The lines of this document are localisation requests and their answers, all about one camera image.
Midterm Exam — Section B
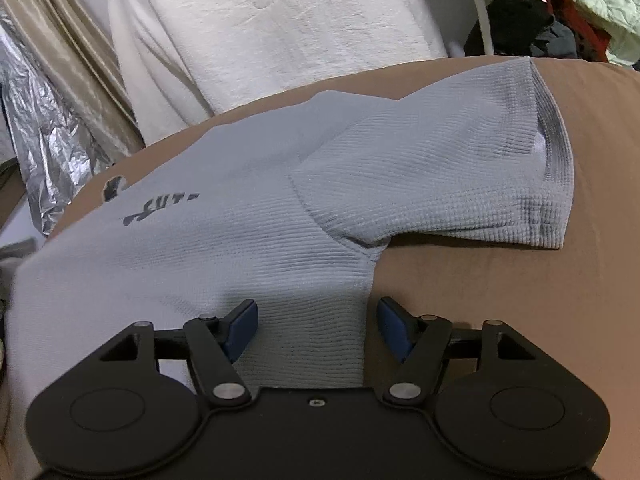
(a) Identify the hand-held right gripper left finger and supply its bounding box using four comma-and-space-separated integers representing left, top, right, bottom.
99, 298, 260, 407

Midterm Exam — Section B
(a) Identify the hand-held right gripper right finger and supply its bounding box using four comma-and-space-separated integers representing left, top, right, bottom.
377, 295, 539, 407

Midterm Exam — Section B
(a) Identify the light blue ribbed t-shirt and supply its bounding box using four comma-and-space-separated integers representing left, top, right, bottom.
0, 57, 575, 461

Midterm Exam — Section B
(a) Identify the silver foil sheet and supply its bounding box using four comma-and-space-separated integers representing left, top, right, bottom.
0, 10, 146, 238

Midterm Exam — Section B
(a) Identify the white textured quilt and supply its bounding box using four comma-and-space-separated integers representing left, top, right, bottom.
55, 0, 481, 131

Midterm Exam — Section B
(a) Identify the dark grey garment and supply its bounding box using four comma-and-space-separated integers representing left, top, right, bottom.
530, 22, 581, 59

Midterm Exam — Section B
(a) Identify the beige curtain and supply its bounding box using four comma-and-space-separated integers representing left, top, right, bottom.
0, 0, 146, 147

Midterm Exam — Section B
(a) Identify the black garment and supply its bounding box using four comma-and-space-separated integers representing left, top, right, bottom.
465, 0, 556, 58

